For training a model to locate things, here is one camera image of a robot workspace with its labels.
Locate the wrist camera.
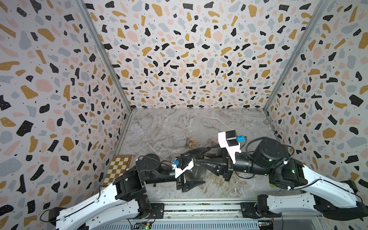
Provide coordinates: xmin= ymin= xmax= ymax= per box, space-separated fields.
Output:
xmin=172 ymin=159 xmax=194 ymax=179
xmin=218 ymin=130 xmax=246 ymax=164

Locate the orange grey spray nozzle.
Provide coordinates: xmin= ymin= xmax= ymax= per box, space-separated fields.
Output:
xmin=185 ymin=137 xmax=198 ymax=149

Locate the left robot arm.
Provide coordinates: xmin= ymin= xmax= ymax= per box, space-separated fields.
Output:
xmin=46 ymin=147 xmax=210 ymax=230

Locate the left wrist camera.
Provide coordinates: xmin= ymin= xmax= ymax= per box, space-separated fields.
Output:
xmin=172 ymin=159 xmax=194 ymax=179

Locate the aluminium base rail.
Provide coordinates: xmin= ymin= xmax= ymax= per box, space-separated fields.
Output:
xmin=81 ymin=198 xmax=328 ymax=230

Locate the wooden chessboard box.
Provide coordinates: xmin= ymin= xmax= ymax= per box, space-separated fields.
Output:
xmin=103 ymin=155 xmax=134 ymax=186

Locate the black spray nozzle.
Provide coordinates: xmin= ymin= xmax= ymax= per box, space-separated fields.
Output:
xmin=188 ymin=147 xmax=205 ymax=159

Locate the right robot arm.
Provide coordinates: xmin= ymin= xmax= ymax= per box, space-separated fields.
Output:
xmin=194 ymin=137 xmax=368 ymax=221

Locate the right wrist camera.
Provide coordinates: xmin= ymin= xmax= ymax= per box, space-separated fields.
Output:
xmin=218 ymin=130 xmax=246 ymax=164

